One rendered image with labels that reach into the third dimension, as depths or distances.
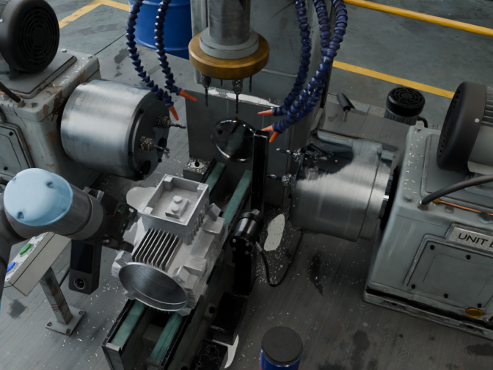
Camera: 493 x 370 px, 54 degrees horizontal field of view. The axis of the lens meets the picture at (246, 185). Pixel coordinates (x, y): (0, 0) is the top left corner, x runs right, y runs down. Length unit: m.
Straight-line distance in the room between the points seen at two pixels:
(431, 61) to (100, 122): 3.13
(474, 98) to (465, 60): 3.15
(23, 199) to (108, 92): 0.65
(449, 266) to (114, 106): 0.86
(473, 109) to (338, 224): 0.37
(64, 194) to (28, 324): 0.66
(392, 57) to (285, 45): 2.72
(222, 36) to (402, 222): 0.54
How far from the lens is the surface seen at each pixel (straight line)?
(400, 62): 3.93
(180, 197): 1.02
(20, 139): 1.39
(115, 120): 1.23
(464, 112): 0.99
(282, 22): 1.26
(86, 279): 0.87
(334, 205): 1.09
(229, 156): 1.37
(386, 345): 1.25
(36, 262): 1.06
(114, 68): 2.10
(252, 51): 1.07
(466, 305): 1.26
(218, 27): 1.05
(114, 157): 1.25
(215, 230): 1.03
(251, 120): 1.28
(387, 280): 1.22
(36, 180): 0.69
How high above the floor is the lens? 1.87
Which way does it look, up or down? 45 degrees down
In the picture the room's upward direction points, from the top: 2 degrees clockwise
